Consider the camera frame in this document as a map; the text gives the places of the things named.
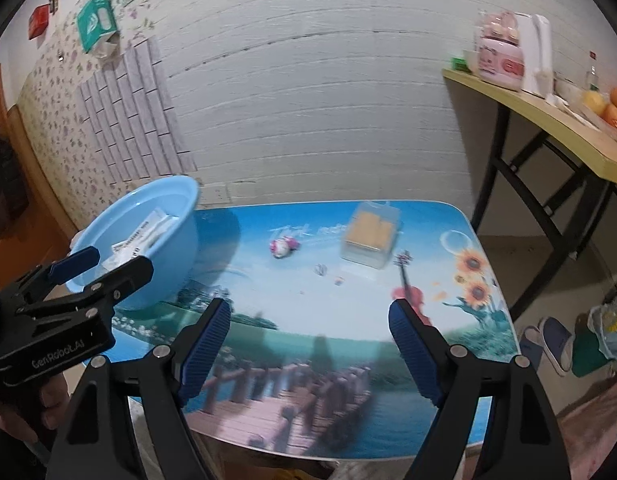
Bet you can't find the pink pig rice cooker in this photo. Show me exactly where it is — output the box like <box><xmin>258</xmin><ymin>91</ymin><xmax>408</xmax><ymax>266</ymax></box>
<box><xmin>477</xmin><ymin>11</ymin><xmax>525</xmax><ymax>91</ymax></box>

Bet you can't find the red wall box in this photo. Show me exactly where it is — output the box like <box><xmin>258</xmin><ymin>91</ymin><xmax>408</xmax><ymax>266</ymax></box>
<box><xmin>28</xmin><ymin>3</ymin><xmax>50</xmax><ymax>40</ymax></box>

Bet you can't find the blue slipper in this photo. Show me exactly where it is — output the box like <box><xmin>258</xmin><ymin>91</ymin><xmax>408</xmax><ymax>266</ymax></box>
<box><xmin>519</xmin><ymin>316</ymin><xmax>574</xmax><ymax>377</ymax></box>

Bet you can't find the yellow folding side table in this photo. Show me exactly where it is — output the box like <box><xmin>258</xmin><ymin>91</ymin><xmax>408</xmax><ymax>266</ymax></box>
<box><xmin>442</xmin><ymin>68</ymin><xmax>617</xmax><ymax>320</ymax></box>

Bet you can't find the clear box of toothpicks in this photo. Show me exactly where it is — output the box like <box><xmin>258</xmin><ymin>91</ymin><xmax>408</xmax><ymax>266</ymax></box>
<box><xmin>341</xmin><ymin>202</ymin><xmax>401</xmax><ymax>270</ymax></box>

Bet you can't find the clear glass bottle red cap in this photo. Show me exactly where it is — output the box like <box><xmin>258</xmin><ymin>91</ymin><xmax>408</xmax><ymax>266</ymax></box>
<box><xmin>584</xmin><ymin>51</ymin><xmax>599</xmax><ymax>91</ymax></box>

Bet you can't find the yellow fruit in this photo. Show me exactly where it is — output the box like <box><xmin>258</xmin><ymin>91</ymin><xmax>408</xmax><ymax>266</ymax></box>
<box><xmin>582</xmin><ymin>90</ymin><xmax>607</xmax><ymax>117</ymax></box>

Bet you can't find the green bag on floor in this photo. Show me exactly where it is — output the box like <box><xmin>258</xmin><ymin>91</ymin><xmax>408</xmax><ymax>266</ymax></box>
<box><xmin>572</xmin><ymin>304</ymin><xmax>617</xmax><ymax>377</ymax></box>

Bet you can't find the white spoon packet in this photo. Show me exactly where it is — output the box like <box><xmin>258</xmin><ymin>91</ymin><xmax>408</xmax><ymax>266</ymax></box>
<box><xmin>100</xmin><ymin>208</ymin><xmax>179</xmax><ymax>272</ymax></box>

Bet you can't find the green small box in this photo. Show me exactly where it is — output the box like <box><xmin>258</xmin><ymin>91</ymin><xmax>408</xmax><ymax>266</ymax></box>
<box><xmin>451</xmin><ymin>58</ymin><xmax>470</xmax><ymax>73</ymax></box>

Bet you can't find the green tissue pack on wall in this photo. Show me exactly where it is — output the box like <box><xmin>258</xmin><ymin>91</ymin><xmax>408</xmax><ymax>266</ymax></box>
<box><xmin>76</xmin><ymin>0</ymin><xmax>118</xmax><ymax>58</ymax></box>

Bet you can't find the pink white kitty toy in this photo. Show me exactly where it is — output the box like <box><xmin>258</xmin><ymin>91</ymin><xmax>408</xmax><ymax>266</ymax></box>
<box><xmin>269</xmin><ymin>236</ymin><xmax>300</xmax><ymax>259</ymax></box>

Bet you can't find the white electric kettle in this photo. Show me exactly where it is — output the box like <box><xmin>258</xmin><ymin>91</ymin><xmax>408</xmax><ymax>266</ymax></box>
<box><xmin>516</xmin><ymin>13</ymin><xmax>554</xmax><ymax>99</ymax></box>

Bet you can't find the person left hand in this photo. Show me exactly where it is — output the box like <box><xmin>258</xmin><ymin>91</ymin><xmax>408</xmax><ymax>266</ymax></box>
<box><xmin>0</xmin><ymin>374</ymin><xmax>70</xmax><ymax>443</ymax></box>

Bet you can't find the light blue plastic basin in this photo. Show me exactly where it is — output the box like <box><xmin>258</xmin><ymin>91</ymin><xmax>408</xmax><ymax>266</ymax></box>
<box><xmin>66</xmin><ymin>176</ymin><xmax>199</xmax><ymax>311</ymax></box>

